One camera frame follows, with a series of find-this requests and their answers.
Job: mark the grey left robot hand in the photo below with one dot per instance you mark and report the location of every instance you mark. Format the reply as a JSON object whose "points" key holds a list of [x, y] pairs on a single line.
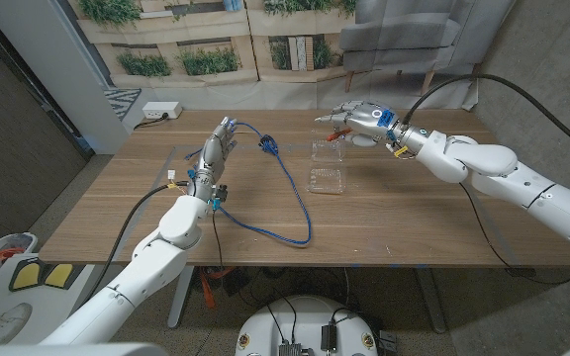
{"points": [[213, 158]]}

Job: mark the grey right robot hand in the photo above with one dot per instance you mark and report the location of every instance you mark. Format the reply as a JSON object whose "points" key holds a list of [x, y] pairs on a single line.
{"points": [[369, 121]]}

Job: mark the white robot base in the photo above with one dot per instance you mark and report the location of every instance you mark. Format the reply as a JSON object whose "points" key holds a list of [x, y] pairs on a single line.
{"points": [[305, 311]]}

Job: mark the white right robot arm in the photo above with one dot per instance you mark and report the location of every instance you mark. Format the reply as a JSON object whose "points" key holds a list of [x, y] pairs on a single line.
{"points": [[512, 183]]}

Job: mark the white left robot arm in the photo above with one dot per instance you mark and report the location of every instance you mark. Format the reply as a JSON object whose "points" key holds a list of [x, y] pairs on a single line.
{"points": [[156, 262]]}

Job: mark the clear plastic clamshell container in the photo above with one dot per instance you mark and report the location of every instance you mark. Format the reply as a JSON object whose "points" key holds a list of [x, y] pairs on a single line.
{"points": [[327, 178]]}

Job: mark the white power strip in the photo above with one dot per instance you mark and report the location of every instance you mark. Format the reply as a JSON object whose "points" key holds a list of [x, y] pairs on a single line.
{"points": [[161, 109]]}

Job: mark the chevron patterned mat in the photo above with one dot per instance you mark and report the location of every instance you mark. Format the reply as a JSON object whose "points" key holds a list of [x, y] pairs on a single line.
{"points": [[121, 101]]}

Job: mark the printed garden backdrop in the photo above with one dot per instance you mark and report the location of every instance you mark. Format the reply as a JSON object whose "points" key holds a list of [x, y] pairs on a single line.
{"points": [[216, 44]]}

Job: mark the grey table leg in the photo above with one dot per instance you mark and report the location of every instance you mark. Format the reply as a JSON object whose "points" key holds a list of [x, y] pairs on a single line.
{"points": [[431, 301], [181, 296]]}

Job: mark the yellow foot pedal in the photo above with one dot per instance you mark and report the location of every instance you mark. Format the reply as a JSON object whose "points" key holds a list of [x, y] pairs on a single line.
{"points": [[61, 273], [27, 276]]}

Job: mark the black power adapter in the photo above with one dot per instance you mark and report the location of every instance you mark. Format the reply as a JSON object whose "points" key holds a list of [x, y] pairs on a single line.
{"points": [[328, 336]]}

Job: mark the white bin with orange contents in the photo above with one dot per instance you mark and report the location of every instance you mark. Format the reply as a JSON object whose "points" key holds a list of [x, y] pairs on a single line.
{"points": [[10, 244]]}

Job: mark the small black box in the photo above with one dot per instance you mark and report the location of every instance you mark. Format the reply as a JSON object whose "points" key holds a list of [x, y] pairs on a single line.
{"points": [[388, 341]]}

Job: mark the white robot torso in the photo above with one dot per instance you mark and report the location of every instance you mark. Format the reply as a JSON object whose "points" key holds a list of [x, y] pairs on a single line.
{"points": [[67, 350]]}

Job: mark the white sneaker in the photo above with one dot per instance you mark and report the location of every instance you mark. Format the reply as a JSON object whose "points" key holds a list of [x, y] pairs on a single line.
{"points": [[3, 324]]}

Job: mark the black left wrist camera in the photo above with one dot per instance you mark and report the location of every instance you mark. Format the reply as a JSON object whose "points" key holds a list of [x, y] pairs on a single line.
{"points": [[220, 193]]}

